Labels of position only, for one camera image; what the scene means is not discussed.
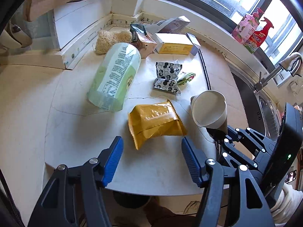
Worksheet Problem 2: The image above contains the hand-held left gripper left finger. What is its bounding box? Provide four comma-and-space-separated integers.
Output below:
28, 136, 124, 227

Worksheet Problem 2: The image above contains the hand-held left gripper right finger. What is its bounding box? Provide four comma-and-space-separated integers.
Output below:
181, 137, 276, 227

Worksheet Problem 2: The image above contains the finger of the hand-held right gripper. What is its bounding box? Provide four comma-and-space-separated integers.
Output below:
206, 126, 276, 156
214, 139, 257, 171

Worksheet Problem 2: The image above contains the white paper cup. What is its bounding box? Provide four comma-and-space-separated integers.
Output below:
191, 90, 228, 133

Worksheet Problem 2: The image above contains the yellow snack packet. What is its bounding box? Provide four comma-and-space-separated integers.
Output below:
128, 99, 188, 150

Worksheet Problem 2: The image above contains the person's right forearm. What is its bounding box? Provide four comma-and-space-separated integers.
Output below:
270, 183, 303, 225

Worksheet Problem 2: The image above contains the steel sink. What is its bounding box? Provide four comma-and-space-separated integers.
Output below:
231, 68, 284, 145

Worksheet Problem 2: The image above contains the metal faucet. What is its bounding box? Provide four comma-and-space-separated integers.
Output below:
253, 52, 302, 93

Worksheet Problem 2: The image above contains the cardboard sheet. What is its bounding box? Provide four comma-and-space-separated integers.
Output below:
200, 35, 251, 142

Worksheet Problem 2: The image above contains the black white dotted packet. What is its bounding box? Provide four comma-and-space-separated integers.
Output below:
153, 77, 181, 95
155, 60, 183, 80

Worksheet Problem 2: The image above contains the light green plastic bag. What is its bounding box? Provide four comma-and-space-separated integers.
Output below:
86, 42, 142, 112

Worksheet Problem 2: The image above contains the crumpled green wrapper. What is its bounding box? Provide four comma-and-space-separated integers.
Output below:
176, 72, 196, 86

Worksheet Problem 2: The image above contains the red spray bottle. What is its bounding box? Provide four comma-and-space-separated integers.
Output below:
245, 16, 275, 55

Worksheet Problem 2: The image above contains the small grey white box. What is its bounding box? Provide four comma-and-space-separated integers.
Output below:
186, 32, 201, 57

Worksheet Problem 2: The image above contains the pink pump bottle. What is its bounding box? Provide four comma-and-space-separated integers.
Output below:
231, 7, 264, 46

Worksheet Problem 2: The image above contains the yellow and white box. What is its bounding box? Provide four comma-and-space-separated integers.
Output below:
154, 33, 194, 55

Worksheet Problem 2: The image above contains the loofah sponge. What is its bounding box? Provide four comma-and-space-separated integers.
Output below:
95, 29, 133, 55

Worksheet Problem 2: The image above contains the small brown carton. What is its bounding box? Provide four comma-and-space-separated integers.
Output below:
135, 33, 157, 58

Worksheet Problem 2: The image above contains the dark green packet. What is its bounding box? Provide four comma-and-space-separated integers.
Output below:
130, 24, 148, 43

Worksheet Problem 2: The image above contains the cream rounded object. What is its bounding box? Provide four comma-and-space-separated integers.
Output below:
0, 21, 34, 52

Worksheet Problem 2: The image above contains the wooden cabinet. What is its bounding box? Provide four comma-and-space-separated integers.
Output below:
24, 0, 133, 23

